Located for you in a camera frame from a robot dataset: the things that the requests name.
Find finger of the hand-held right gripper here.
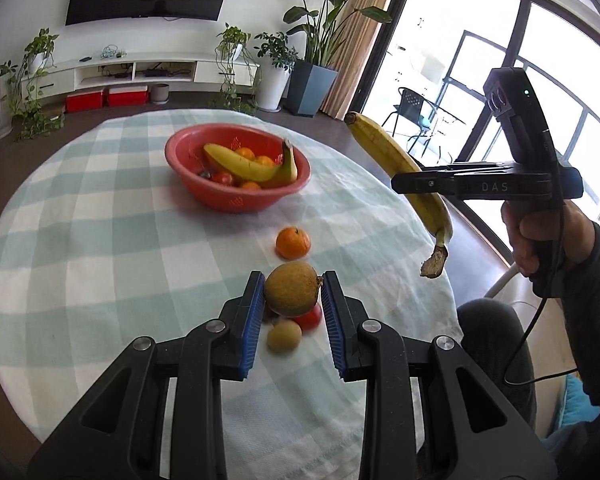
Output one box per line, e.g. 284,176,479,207
391,170,463,196
420,161,513,173

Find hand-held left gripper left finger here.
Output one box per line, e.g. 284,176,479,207
27,271,266,480

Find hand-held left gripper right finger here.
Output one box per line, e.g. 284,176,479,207
321,271,556,480

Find large brown round fruit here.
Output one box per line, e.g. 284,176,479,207
264,261,323,318

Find large spotted yellow banana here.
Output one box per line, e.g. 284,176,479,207
344,111,454,279

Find red plastic basket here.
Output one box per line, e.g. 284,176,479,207
164,123,312,214

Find person's right hand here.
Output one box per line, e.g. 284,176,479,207
501,199,596,281

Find small red tomato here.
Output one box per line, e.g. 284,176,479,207
286,302,324,332

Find small brown round fruit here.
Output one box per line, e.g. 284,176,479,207
267,319,302,353

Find balcony table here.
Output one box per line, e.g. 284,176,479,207
420,95,467,161

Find black balcony chair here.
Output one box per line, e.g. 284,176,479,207
382,86,438,151

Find mandarin with green calyx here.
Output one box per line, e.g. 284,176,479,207
275,226,312,261

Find beige curtain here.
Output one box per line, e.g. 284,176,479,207
320,0,406,121

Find tall plant in dark pot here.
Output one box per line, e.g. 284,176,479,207
272,0,396,118

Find person's dark trousers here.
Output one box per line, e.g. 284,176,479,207
455,299,600,480

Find schefflera in white pot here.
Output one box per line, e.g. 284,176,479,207
254,31,301,112

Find trailing pothos in white pot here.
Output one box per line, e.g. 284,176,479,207
214,22,261,111

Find blue cushion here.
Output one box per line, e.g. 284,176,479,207
555,375,600,431

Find red storage box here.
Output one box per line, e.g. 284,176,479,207
65,90,105,113
106,85,149,107

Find white television cabinet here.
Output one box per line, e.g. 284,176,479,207
20,54,261,93

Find black media device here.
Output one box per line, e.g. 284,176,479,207
144,66,191,79

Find small pothos in white pot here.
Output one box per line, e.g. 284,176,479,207
22,28,61,77

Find black sliding door frame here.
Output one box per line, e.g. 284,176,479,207
360,0,600,241

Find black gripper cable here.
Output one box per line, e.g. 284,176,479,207
504,199,581,387

